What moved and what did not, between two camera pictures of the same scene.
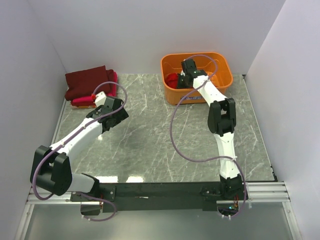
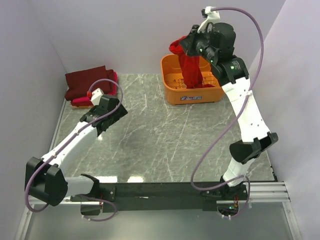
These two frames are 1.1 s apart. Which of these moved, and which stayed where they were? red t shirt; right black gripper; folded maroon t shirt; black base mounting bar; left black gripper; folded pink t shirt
Moved: red t shirt; right black gripper
Stayed: folded pink t shirt; black base mounting bar; folded maroon t shirt; left black gripper
